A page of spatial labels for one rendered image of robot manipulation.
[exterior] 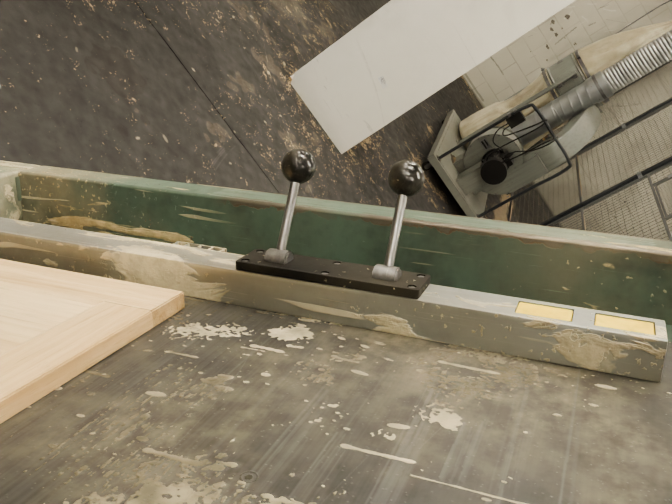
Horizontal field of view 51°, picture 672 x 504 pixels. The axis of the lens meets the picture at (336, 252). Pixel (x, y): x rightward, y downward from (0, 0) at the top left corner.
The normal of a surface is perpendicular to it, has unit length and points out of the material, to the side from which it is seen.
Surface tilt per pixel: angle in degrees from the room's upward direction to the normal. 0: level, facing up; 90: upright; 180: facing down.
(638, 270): 90
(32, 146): 0
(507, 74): 90
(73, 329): 54
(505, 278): 90
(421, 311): 90
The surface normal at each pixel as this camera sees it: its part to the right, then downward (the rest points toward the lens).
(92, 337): 0.03, -0.95
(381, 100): -0.26, 0.44
